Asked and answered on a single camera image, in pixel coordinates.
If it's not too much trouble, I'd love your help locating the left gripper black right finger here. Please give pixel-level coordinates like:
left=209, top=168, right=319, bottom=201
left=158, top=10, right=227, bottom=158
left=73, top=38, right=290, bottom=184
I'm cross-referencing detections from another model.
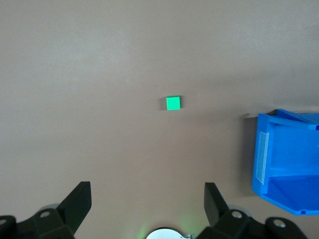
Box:
left=196, top=182, right=309, bottom=239

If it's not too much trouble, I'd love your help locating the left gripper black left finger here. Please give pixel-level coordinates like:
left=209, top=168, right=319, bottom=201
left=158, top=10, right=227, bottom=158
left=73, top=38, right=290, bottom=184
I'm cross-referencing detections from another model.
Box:
left=0, top=181, right=92, bottom=239

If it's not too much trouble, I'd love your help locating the small green cube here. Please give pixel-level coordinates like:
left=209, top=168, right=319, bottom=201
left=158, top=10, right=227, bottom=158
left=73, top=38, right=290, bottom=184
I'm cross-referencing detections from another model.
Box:
left=165, top=95, right=182, bottom=111

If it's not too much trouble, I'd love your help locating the blue plastic storage bin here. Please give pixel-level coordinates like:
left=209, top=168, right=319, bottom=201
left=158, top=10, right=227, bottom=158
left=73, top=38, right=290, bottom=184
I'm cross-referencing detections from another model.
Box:
left=251, top=108, right=319, bottom=217

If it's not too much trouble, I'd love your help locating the brown table mat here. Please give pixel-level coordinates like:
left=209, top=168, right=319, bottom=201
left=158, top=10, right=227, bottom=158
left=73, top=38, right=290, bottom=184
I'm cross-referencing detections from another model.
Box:
left=0, top=0, right=319, bottom=239

